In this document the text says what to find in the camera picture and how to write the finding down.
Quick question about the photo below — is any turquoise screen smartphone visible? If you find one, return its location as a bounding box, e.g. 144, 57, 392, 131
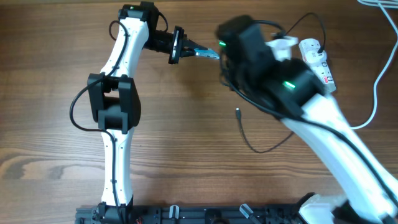
195, 49, 220, 60

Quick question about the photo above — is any black USB charging cable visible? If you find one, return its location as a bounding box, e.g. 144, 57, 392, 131
235, 12, 327, 154

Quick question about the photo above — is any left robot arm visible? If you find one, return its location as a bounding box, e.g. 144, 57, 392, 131
76, 2, 219, 223

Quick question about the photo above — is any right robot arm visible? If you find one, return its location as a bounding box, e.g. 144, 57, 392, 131
215, 15, 397, 223

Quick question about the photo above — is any white USB charger plug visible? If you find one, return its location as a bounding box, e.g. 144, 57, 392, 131
303, 50, 327, 67

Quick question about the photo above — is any white power strip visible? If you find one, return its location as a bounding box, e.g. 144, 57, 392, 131
298, 39, 336, 93

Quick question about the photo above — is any black left camera cable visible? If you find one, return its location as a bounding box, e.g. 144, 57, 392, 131
69, 20, 130, 224

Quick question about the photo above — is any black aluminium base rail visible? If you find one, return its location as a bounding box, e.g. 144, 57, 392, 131
75, 203, 304, 224

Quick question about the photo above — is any white power strip cord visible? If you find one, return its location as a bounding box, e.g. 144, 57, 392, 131
349, 0, 398, 131

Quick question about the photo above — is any white cables top right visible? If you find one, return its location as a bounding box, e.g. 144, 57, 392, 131
356, 0, 398, 9

